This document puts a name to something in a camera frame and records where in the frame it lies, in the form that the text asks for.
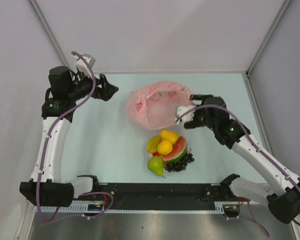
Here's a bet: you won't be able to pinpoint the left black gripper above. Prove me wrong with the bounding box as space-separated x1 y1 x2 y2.
67 69 118 102

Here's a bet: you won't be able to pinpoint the pink plastic bag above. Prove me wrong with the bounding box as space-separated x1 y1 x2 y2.
126 81 193 130

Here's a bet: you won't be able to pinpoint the yellow fake mango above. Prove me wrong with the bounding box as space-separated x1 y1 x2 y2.
160 129 180 145

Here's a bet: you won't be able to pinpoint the fake watermelon slice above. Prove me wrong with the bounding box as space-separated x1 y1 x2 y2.
162 136 188 163

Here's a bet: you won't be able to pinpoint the yellow fake pear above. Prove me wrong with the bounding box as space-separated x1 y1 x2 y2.
157 139 173 156

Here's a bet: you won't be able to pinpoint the yellow fake starfruit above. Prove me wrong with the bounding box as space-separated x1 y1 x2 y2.
146 135 162 154

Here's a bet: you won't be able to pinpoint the black fake grapes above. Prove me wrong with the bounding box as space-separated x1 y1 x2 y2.
164 149 195 173

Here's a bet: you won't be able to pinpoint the red orange fake mango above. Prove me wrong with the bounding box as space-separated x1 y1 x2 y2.
152 152 166 159

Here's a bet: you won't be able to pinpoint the small green fake fruit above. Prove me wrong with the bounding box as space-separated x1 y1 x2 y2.
147 156 165 178

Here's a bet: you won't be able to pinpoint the white paper plate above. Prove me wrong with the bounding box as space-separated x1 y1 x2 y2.
146 136 195 177

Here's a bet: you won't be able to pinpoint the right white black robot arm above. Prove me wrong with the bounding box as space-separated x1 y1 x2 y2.
175 94 300 224

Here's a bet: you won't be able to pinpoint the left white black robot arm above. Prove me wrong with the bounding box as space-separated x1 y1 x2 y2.
19 66 119 207

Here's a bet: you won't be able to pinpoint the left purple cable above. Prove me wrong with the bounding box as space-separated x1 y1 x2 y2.
35 51 115 223

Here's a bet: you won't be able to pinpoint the purple cable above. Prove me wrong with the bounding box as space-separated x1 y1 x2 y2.
35 51 115 223
189 104 300 238

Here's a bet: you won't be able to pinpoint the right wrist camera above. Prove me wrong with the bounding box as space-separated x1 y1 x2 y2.
174 105 196 125

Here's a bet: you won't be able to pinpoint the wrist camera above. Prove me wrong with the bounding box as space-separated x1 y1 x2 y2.
75 53 96 77
174 105 196 125

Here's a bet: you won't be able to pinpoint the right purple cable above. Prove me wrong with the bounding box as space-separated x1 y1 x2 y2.
189 104 300 238

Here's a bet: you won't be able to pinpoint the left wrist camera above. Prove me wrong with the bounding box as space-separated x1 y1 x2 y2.
75 53 96 77

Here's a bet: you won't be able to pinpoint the right aluminium frame post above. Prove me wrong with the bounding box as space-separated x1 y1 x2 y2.
245 0 293 76

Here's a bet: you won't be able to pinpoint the aluminium frame post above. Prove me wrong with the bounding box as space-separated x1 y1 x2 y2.
26 0 71 68
245 0 293 76

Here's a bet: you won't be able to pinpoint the aluminium front rail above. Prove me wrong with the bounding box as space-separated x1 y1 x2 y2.
26 182 300 204

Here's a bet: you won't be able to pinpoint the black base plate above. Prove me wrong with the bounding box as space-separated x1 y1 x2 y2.
71 182 251 211

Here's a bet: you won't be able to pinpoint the white slotted cable duct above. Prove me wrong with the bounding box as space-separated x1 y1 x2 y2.
69 201 227 215

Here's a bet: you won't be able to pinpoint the left aluminium frame post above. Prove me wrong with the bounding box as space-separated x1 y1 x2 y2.
26 0 71 68

